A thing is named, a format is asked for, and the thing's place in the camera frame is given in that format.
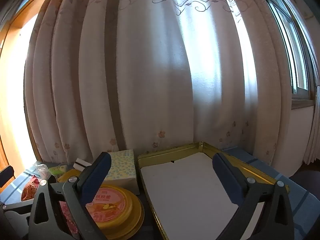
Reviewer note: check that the clear plastic bag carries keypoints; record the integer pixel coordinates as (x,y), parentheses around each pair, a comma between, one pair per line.
(42,171)

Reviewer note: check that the gold tin box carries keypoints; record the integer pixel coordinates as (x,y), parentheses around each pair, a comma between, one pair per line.
(160,153)

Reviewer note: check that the sliding window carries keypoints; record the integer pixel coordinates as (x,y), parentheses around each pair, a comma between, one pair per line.
(287,42)

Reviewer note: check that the pink patterned tissue packet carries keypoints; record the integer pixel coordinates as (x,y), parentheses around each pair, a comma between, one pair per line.
(70,217)

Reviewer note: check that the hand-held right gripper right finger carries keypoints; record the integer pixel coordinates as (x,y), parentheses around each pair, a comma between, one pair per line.
(227,180)

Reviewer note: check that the white paper liner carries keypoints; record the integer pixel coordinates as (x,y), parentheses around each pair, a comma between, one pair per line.
(187,192)

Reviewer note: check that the floral cream curtain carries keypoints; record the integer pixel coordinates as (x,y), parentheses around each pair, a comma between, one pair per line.
(150,80)

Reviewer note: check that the yellow round container pink lid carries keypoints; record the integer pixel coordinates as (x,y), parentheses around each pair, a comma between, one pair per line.
(115,205)

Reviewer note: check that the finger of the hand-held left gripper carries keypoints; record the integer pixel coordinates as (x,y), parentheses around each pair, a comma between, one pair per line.
(6,177)
(17,215)

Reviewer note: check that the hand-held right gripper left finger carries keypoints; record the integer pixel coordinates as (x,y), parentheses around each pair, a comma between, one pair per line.
(97,175)

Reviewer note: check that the yellow sponge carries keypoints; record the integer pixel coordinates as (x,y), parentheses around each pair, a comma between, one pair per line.
(66,176)

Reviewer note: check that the green tissue pack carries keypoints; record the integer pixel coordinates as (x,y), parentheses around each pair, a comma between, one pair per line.
(58,170)

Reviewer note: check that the white pleated curtain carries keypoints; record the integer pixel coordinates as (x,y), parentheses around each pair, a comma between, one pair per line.
(312,130)

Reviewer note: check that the patterned tissue box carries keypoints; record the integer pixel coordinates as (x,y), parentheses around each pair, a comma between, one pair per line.
(122,170)

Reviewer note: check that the white sponge with black stripe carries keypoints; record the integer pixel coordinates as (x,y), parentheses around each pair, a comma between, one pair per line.
(83,163)

